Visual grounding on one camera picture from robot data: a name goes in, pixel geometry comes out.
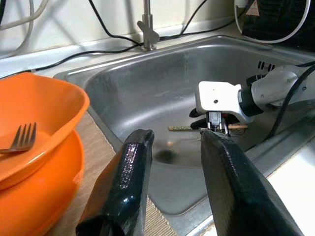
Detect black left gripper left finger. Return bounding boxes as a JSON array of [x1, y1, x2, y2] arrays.
[[76, 129, 155, 236]]

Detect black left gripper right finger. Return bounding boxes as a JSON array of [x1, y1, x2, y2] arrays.
[[199, 129, 306, 236]]

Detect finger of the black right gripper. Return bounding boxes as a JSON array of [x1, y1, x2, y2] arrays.
[[190, 119, 210, 130], [189, 108, 206, 118]]

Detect wooden chopstick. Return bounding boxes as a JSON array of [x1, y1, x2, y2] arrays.
[[168, 124, 249, 131]]

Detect large orange plastic bowl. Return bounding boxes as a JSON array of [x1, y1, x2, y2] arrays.
[[0, 129, 86, 236]]

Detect small orange plastic bowl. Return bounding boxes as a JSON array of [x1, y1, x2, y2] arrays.
[[0, 72, 91, 191]]

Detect black kitchen appliance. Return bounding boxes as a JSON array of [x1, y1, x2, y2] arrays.
[[241, 0, 315, 44]]

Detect steel sink drain strainer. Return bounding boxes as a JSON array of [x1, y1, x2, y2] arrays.
[[155, 148, 179, 164]]

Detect beige woven mat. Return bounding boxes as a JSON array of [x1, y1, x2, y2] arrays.
[[46, 110, 178, 236]]

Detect stainless steel sink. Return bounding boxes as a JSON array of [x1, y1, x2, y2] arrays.
[[53, 34, 315, 236]]

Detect steel faucet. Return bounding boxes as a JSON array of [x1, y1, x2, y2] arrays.
[[136, 0, 160, 52]]

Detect golden metal fork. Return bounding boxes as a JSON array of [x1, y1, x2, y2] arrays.
[[0, 122, 37, 155]]

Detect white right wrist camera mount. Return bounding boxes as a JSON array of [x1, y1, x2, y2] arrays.
[[195, 81, 255, 123]]

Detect black power cable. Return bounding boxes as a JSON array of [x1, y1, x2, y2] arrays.
[[159, 0, 209, 41], [88, 0, 143, 47]]

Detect white faucet hose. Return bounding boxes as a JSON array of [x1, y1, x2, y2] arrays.
[[233, 0, 311, 44]]

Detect white wall cable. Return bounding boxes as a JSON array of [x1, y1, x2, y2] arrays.
[[0, 0, 50, 31]]

